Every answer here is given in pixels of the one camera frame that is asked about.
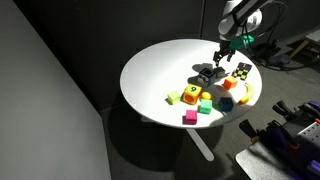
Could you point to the dark bag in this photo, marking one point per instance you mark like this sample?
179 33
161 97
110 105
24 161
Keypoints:
271 55

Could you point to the black perforated board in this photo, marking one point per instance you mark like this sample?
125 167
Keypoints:
301 150

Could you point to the blue white patterned cube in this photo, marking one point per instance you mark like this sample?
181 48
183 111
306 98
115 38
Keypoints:
206 77

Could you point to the small yellow ball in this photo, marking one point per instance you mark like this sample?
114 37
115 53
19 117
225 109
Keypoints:
206 96

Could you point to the wooden side table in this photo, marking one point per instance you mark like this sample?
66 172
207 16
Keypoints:
311 37

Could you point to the flat dark gray plate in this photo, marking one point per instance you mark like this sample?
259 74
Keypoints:
256 163

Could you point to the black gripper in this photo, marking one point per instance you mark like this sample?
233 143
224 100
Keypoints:
225 50

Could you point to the yellow banana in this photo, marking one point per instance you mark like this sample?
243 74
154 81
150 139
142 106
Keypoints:
248 94

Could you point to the black clamp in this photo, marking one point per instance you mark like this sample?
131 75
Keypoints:
250 128
286 110

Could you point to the light green block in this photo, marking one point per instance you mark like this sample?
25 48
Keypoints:
173 97

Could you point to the small purple clamp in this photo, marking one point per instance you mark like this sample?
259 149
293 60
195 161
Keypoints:
314 166

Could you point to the black patterned cube red stripe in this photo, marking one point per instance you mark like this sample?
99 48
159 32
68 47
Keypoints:
242 71

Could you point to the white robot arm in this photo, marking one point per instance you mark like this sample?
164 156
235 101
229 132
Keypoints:
233 20

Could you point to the orange block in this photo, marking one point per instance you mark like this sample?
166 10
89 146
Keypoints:
230 82

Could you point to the magenta block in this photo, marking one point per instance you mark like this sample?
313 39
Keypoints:
190 117

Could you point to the blue block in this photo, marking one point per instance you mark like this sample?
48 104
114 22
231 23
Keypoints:
226 104

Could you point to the white table leg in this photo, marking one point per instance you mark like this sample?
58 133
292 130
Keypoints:
200 143

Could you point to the orange yellow number cube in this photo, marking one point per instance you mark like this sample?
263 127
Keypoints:
191 94

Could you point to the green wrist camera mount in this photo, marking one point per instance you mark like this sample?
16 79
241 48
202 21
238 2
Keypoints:
241 42

